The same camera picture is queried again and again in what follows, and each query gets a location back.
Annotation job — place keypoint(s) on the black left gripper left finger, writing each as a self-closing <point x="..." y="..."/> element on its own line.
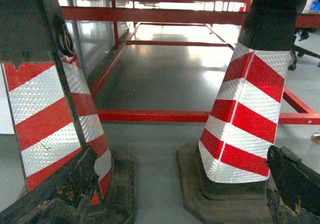
<point x="63" y="198"/>

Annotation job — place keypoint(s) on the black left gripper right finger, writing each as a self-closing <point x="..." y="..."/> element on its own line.
<point x="294" y="195"/>

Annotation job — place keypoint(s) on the right red-white traffic cone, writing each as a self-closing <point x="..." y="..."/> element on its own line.
<point x="224" y="175"/>

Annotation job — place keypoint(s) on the red-white traffic cone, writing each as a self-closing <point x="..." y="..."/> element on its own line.
<point x="52" y="110"/>
<point x="224" y="175"/>

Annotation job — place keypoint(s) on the left red-white traffic cone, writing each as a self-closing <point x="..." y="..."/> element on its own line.
<point x="52" y="110"/>

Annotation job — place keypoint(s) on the black office chair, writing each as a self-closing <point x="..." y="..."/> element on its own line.
<point x="303" y="32"/>

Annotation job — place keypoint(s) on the red metal table frame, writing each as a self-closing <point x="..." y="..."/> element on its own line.
<point x="304" y="115"/>

